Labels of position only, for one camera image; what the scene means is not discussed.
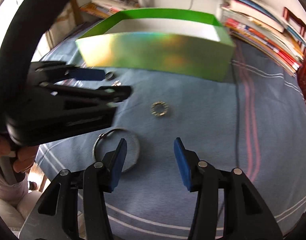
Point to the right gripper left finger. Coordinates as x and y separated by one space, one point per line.
55 215

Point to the stack of books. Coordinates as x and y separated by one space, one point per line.
258 25
106 8

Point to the left stack of books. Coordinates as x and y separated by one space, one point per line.
106 8

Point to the gold flower brooch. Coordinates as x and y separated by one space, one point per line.
117 83

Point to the right stack of books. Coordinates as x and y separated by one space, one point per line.
258 25

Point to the person's left hand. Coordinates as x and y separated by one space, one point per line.
25 156

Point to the green cardboard box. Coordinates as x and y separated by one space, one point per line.
176 41

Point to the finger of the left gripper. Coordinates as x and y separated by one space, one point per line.
86 74
103 93

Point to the dark wooden headboard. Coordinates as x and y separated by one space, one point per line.
301 73

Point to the blue striped bed sheet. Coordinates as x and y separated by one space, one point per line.
254 120

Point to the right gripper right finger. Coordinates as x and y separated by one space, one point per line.
246 215

